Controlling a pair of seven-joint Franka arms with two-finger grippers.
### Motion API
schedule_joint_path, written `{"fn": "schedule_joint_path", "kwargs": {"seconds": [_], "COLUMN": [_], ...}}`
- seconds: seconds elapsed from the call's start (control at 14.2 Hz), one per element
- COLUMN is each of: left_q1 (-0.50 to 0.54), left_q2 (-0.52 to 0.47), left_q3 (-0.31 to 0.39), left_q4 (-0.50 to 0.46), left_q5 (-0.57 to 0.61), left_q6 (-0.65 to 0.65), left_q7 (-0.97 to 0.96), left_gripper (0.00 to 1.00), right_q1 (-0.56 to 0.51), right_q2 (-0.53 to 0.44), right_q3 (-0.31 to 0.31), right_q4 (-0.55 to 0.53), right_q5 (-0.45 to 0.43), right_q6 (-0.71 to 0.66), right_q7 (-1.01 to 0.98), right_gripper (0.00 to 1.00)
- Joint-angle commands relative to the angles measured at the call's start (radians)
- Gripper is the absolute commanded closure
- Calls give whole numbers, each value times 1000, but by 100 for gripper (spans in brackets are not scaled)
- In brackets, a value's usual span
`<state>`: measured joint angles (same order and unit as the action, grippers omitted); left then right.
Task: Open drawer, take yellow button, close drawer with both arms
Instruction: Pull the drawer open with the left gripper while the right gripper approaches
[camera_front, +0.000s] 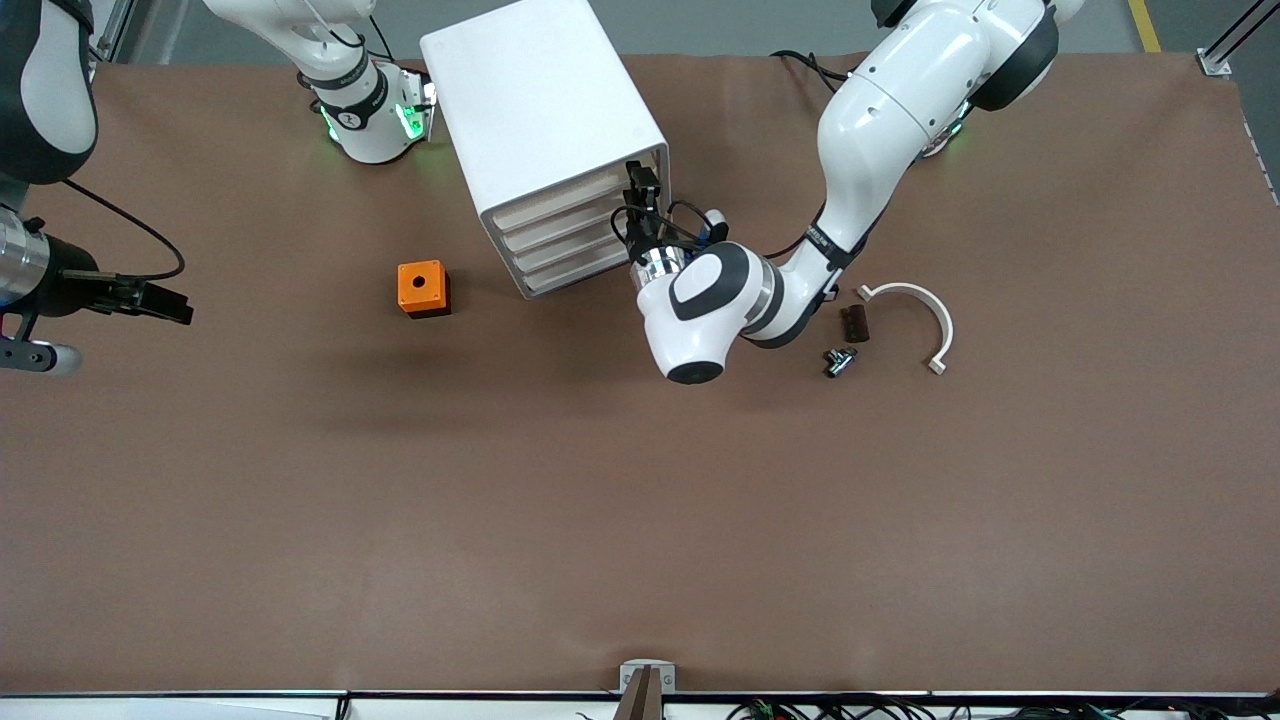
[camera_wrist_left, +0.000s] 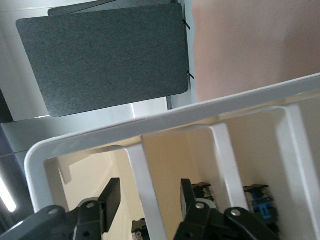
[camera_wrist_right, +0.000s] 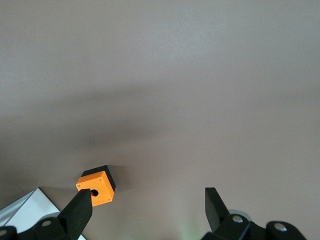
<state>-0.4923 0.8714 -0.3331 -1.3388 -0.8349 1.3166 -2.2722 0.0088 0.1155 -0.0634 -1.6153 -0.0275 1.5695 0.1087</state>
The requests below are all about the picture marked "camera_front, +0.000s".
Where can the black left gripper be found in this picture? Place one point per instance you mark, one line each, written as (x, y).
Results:
(643, 236)

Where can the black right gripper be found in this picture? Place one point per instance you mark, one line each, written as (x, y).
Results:
(72, 286)

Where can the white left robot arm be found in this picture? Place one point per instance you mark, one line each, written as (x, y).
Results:
(880, 100)

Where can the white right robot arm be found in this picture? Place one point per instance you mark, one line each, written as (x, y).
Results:
(60, 90)

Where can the white drawer cabinet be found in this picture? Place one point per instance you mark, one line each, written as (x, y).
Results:
(540, 100)

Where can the orange box with round hole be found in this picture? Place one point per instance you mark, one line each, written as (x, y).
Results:
(420, 283)

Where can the brown terminal block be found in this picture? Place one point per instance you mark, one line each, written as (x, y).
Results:
(856, 324)

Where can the small metal fitting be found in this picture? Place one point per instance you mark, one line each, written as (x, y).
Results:
(840, 362)

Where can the white curved plastic clip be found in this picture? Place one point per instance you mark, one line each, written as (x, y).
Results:
(925, 298)

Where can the white edge board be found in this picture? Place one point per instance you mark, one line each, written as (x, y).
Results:
(150, 710)

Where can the aluminium frame with bracket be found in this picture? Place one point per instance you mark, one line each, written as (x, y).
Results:
(108, 30)
(1213, 63)

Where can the grey bracket with brown bar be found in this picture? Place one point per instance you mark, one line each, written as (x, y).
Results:
(632, 675)

